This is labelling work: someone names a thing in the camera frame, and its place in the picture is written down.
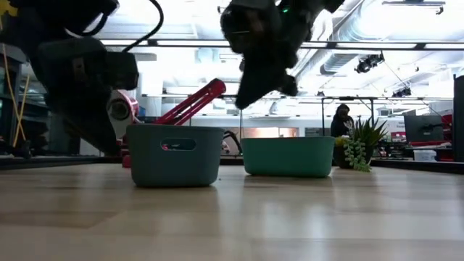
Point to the yellow tape tag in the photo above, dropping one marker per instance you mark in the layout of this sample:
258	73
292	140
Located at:
6	6

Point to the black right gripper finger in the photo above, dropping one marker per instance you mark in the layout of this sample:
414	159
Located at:
259	85
290	86

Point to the red desk lamp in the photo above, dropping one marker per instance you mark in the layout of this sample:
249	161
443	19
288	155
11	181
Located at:
195	101

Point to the dark computer monitor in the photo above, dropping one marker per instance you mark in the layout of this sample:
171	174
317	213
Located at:
423	128

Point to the potted succulent plant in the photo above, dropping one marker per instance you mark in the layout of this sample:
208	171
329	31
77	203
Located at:
359	145

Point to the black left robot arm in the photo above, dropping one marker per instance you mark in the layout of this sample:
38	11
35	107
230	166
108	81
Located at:
43	14

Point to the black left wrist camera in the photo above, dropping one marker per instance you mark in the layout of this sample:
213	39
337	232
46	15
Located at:
123	70

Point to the teal plastic bin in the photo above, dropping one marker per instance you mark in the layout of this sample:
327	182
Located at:
288	156

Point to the dark blue plastic bin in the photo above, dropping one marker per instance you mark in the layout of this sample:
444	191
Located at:
174	163

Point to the black overhead camera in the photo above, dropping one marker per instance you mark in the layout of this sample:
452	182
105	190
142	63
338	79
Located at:
368	63

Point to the white storage box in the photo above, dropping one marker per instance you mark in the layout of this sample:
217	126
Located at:
425	156

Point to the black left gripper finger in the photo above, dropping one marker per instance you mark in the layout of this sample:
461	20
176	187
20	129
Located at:
90	123

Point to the person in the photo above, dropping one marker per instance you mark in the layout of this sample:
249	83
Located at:
340	121

